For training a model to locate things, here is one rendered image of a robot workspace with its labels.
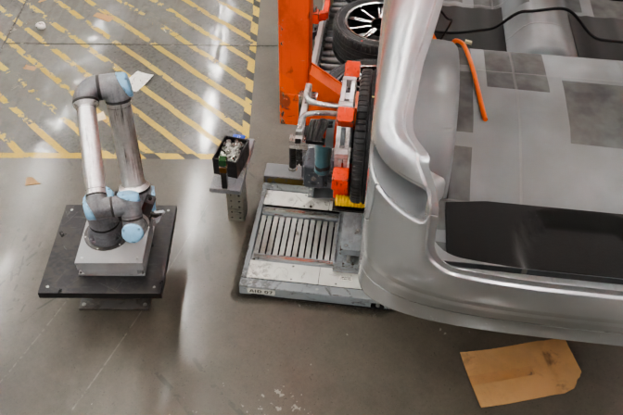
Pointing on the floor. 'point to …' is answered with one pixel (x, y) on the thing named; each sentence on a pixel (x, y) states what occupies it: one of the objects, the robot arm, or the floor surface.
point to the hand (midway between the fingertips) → (149, 205)
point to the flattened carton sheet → (521, 371)
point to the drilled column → (237, 204)
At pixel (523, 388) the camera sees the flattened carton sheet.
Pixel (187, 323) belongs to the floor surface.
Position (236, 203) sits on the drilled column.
